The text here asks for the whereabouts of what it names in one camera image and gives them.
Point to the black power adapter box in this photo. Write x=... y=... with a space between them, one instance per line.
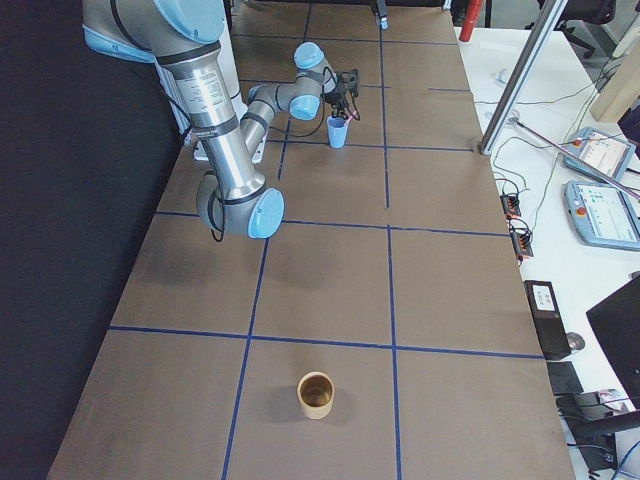
x=547 y=320

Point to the orange black connector block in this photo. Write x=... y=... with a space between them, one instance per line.
x=519 y=231

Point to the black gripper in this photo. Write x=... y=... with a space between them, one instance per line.
x=340 y=95

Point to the black monitor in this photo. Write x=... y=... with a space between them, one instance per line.
x=615 y=323

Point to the aluminium frame post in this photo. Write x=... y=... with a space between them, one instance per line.
x=536 y=41

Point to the teach pendant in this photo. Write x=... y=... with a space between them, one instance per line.
x=609 y=154
x=602 y=216

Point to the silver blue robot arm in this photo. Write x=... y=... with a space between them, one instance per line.
x=184 y=37

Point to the pink chopstick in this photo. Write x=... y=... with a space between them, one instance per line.
x=350 y=118

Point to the light blue plastic cup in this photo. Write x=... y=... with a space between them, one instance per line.
x=337 y=131

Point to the near teach pendant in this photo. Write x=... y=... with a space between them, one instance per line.
x=602 y=216

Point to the brown wooden cup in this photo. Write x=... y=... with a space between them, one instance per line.
x=315 y=393

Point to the far teach pendant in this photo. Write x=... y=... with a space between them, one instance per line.
x=609 y=154

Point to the red bottle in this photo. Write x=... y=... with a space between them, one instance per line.
x=473 y=9

